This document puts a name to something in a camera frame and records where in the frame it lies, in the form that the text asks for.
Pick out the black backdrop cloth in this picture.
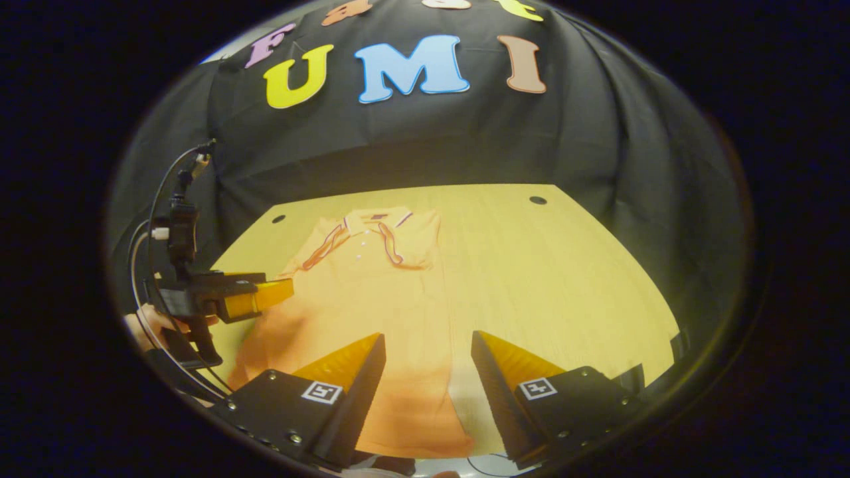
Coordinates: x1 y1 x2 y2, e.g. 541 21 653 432
110 0 751 399

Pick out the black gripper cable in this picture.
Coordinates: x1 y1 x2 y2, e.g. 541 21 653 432
129 143 233 399

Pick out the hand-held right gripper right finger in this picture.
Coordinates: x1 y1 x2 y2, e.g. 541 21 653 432
470 330 648 469

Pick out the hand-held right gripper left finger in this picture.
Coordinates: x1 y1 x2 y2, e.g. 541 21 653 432
209 333 387 467

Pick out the orange T-shirt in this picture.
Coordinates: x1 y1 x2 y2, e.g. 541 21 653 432
229 206 475 459

